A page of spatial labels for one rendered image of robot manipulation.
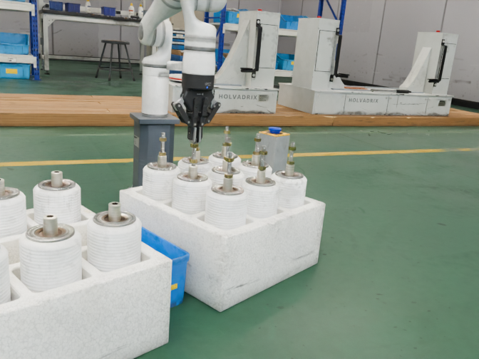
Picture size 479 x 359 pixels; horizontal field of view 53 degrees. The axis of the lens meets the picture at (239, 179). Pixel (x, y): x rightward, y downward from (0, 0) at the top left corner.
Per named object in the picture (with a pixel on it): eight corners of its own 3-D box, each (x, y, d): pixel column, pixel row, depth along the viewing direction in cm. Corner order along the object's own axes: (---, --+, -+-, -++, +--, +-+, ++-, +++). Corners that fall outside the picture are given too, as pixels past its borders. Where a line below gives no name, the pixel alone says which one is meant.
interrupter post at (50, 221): (40, 233, 78) (39, 215, 77) (54, 231, 80) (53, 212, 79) (46, 238, 77) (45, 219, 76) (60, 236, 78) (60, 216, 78)
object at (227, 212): (229, 276, 108) (236, 199, 103) (194, 263, 112) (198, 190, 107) (248, 260, 116) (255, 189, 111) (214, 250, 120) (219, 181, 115)
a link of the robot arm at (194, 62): (196, 70, 118) (197, 45, 116) (224, 75, 109) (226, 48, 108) (164, 70, 112) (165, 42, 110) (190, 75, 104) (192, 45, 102)
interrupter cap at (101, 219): (85, 218, 86) (85, 214, 86) (122, 210, 92) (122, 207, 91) (106, 231, 81) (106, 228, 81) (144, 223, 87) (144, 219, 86)
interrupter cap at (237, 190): (234, 199, 104) (234, 196, 104) (204, 191, 107) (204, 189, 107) (249, 191, 111) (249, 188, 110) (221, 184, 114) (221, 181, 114)
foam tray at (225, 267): (118, 253, 130) (119, 189, 125) (219, 221, 158) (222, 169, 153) (219, 313, 105) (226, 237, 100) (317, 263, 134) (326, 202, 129)
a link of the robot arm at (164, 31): (166, 19, 167) (164, 70, 172) (140, 16, 162) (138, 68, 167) (176, 19, 159) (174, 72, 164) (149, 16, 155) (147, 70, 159)
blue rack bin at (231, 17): (211, 23, 639) (212, 6, 633) (237, 25, 656) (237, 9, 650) (227, 23, 597) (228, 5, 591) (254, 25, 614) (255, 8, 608)
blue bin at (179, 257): (80, 266, 121) (80, 221, 117) (119, 255, 128) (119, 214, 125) (149, 319, 101) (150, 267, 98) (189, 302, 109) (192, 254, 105)
